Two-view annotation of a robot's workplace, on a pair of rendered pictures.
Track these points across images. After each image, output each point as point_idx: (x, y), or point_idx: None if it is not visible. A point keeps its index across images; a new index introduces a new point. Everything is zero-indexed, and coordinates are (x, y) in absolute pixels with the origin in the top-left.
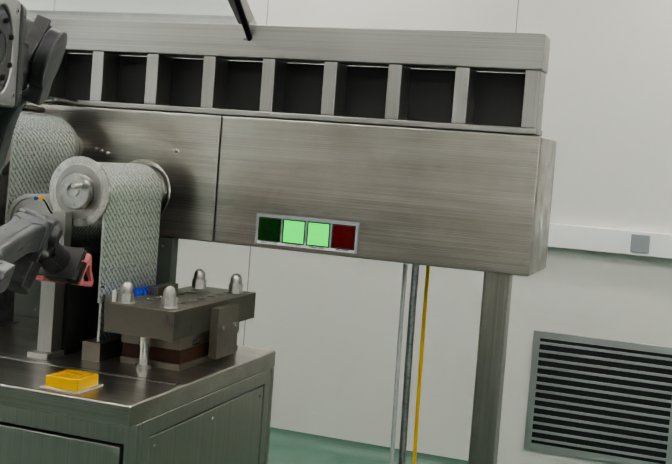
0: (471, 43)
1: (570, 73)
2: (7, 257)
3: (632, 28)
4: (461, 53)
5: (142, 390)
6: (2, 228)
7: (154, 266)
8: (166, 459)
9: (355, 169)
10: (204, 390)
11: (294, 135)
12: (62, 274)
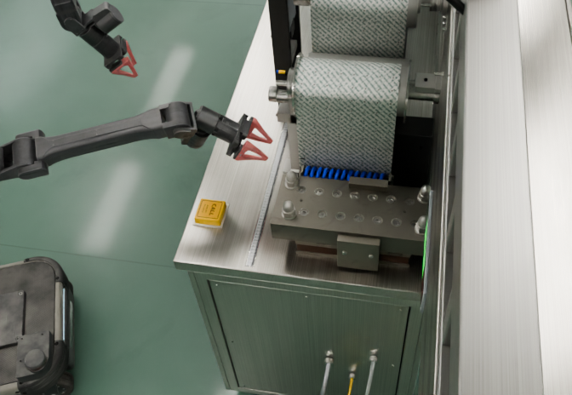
0: (457, 275)
1: None
2: (76, 151)
3: None
4: (454, 271)
5: (220, 253)
6: (99, 127)
7: (387, 159)
8: (237, 294)
9: (434, 248)
10: (284, 281)
11: (442, 157)
12: (228, 146)
